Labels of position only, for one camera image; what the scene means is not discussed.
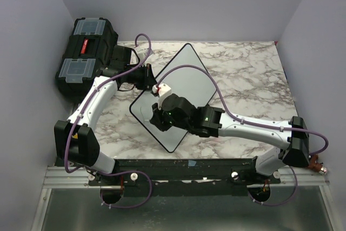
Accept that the white whiteboard black frame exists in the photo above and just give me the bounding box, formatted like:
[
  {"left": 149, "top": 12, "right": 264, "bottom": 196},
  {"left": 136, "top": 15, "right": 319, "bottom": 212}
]
[{"left": 130, "top": 43, "right": 216, "bottom": 153}]

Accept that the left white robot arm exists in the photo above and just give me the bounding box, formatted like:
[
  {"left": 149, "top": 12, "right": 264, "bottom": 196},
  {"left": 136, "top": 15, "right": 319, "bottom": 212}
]
[{"left": 54, "top": 45, "right": 156, "bottom": 185}]

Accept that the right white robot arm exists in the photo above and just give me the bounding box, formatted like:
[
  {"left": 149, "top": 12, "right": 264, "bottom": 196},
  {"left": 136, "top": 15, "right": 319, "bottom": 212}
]
[{"left": 150, "top": 94, "right": 310, "bottom": 183}]

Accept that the blue tape piece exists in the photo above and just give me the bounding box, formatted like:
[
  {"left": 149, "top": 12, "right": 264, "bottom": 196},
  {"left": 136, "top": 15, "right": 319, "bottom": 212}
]
[{"left": 188, "top": 160, "right": 197, "bottom": 167}]

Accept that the black plastic toolbox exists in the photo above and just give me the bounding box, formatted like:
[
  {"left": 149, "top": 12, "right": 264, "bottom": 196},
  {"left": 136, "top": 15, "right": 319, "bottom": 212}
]
[{"left": 55, "top": 17, "right": 118, "bottom": 103}]

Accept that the red brown connector plug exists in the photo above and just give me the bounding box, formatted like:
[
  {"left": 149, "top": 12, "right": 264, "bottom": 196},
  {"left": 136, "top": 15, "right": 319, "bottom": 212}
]
[{"left": 308, "top": 154, "right": 328, "bottom": 175}]

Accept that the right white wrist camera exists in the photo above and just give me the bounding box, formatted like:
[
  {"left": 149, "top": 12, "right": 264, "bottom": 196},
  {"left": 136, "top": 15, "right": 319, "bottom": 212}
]
[{"left": 152, "top": 83, "right": 172, "bottom": 110}]

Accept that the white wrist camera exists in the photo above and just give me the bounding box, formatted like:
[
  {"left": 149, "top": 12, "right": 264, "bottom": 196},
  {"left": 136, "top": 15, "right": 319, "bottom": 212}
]
[
  {"left": 152, "top": 83, "right": 172, "bottom": 110},
  {"left": 134, "top": 47, "right": 154, "bottom": 61}
]

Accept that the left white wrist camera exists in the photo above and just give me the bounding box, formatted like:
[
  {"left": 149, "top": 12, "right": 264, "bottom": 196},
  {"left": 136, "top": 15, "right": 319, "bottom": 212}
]
[{"left": 134, "top": 47, "right": 154, "bottom": 61}]

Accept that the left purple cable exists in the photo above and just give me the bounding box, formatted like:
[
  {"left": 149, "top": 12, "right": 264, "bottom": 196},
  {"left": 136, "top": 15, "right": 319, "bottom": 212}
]
[{"left": 63, "top": 33, "right": 154, "bottom": 210}]

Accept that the black mounting rail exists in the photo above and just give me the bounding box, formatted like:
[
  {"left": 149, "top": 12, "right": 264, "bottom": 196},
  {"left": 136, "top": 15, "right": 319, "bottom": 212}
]
[{"left": 87, "top": 159, "right": 280, "bottom": 197}]

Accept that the aluminium frame rail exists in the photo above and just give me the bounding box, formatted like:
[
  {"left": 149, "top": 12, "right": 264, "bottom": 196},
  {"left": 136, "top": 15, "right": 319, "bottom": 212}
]
[{"left": 31, "top": 159, "right": 340, "bottom": 230}]

